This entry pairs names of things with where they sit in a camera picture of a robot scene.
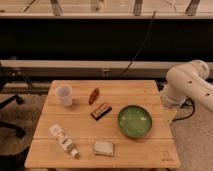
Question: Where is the white plastic bottle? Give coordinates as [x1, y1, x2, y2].
[49, 124, 80, 159]

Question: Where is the white ceramic cup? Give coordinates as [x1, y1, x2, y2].
[55, 85, 72, 107]

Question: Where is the black office chair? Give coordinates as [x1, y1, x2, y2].
[0, 64, 26, 138]

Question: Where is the black hanging cable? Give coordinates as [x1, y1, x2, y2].
[119, 9, 157, 77]

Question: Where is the red chili pepper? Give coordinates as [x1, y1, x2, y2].
[88, 88, 99, 105]

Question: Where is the brown chocolate bar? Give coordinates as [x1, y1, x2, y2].
[90, 103, 112, 120]

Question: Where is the white wrapped sponge block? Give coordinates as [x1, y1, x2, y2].
[94, 141, 114, 157]

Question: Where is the green ceramic bowl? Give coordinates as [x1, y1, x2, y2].
[117, 105, 152, 139]

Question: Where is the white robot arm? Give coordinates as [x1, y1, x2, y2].
[161, 60, 213, 112]

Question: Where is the black floor cable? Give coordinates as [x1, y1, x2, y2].
[171, 98, 197, 122]

